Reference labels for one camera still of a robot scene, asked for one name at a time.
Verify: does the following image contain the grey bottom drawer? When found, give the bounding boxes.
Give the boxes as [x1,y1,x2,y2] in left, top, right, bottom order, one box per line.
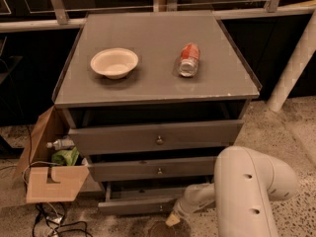
[97,178,215,216]

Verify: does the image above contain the metal railing frame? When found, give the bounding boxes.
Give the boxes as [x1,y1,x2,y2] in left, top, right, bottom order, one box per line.
[0,0,315,33]

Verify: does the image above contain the red soda can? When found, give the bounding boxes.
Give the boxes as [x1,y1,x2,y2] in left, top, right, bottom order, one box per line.
[178,42,200,78]

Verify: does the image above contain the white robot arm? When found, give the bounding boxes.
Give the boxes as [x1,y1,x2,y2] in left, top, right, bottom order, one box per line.
[166,146,298,237]

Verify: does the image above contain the grey top drawer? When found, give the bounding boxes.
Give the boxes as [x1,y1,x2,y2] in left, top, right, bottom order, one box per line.
[69,119,243,156]

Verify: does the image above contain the brown cardboard box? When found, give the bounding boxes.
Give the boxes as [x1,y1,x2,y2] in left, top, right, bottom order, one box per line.
[14,107,89,203]

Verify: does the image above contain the green plastic bag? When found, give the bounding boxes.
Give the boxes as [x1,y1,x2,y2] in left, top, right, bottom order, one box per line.
[51,147,79,166]

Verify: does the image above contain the grey drawer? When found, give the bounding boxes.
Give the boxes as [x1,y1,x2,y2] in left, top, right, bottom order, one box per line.
[97,178,215,216]
[88,156,216,182]
[69,119,243,156]

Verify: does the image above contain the white paper bowl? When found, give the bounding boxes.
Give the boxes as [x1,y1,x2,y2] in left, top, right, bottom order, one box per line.
[90,48,138,79]

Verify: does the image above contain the clear plastic bottle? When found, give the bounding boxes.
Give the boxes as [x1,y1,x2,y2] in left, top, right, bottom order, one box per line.
[46,138,75,150]

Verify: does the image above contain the grey drawer cabinet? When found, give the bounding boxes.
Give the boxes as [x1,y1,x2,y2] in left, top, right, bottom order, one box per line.
[51,11,263,187]

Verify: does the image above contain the black cable bundle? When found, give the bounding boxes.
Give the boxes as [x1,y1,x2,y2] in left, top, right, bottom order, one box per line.
[31,202,94,237]

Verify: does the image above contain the grey middle drawer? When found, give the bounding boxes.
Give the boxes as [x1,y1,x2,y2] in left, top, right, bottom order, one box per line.
[88,156,216,182]

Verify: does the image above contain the white diagonal post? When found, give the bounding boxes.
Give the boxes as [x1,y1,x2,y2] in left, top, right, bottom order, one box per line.
[267,11,316,113]

